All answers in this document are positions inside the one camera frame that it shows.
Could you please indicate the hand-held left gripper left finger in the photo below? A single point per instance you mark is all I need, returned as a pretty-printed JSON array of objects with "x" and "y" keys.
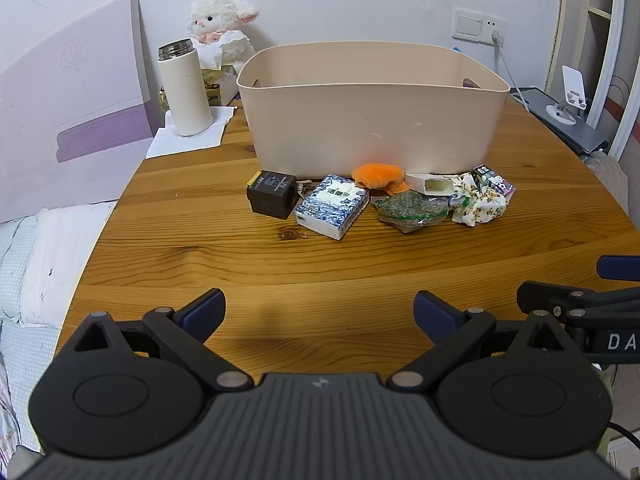
[{"x": 202, "y": 312}]

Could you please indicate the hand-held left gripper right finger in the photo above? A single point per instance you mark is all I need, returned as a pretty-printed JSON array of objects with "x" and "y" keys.
[{"x": 435, "y": 316}]

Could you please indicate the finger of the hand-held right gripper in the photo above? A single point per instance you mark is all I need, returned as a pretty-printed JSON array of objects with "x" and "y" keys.
[
  {"x": 545, "y": 296},
  {"x": 621, "y": 267}
]

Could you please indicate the clear bag with green contents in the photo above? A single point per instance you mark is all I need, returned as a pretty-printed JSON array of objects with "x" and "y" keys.
[{"x": 410, "y": 210}]

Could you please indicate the floral cloth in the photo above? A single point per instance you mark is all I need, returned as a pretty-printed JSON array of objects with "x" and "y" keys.
[{"x": 475, "y": 207}]

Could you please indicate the small dark printed carton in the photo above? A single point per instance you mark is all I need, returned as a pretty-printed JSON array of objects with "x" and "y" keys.
[{"x": 495, "y": 185}]

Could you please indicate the small white carton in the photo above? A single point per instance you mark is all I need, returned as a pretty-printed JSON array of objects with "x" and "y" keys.
[{"x": 432, "y": 184}]

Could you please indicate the small black box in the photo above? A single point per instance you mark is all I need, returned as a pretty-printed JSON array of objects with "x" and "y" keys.
[{"x": 270, "y": 195}]

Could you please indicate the blue white tissue pack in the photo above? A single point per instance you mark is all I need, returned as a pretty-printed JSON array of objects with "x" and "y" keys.
[{"x": 330, "y": 207}]

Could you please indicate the orange plush pouch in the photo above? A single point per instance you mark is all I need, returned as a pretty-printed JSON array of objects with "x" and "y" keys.
[{"x": 377, "y": 175}]

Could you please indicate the beige plastic storage bin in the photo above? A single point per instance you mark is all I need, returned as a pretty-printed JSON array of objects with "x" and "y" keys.
[{"x": 370, "y": 120}]

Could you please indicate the grey laptop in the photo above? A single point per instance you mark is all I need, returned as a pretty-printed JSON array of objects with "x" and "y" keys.
[{"x": 575, "y": 132}]

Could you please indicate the white paper napkin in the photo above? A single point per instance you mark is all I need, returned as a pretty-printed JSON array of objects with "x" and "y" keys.
[{"x": 172, "y": 144}]

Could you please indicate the white phone stand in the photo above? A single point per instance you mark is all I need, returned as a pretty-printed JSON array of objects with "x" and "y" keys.
[{"x": 572, "y": 87}]

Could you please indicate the light checked bed sheet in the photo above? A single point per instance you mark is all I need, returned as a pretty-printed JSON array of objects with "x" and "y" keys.
[{"x": 20, "y": 360}]

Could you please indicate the gold tissue box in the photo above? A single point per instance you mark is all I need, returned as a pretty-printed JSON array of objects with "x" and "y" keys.
[{"x": 221, "y": 91}]

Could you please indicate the white thermos bottle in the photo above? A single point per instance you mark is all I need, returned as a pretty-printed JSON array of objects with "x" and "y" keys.
[{"x": 186, "y": 90}]

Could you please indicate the white shelf unit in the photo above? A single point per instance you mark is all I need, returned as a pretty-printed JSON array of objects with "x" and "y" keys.
[{"x": 612, "y": 35}]

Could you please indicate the pink purple headboard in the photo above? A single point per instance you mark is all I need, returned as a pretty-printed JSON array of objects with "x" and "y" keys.
[{"x": 70, "y": 110}]

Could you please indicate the white plush sheep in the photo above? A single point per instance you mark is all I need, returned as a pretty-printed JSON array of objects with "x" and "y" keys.
[{"x": 220, "y": 17}]

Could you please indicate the white wall switch socket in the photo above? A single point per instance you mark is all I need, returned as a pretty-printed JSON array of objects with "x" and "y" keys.
[{"x": 470, "y": 24}]

